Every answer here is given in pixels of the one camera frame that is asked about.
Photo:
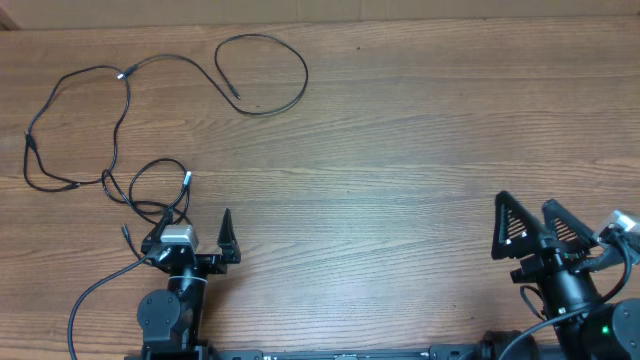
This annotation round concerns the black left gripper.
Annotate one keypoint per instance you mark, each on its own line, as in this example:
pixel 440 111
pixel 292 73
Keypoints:
pixel 226 241

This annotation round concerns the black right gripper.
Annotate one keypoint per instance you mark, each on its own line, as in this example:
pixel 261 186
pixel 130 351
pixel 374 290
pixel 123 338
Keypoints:
pixel 556 253

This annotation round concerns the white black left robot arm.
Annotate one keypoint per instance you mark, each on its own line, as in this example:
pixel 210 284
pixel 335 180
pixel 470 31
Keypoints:
pixel 171 318

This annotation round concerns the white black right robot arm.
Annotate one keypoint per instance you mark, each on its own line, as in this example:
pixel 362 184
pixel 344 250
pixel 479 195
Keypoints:
pixel 576 272

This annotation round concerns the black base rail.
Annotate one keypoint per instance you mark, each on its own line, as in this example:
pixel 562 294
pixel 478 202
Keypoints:
pixel 433 352

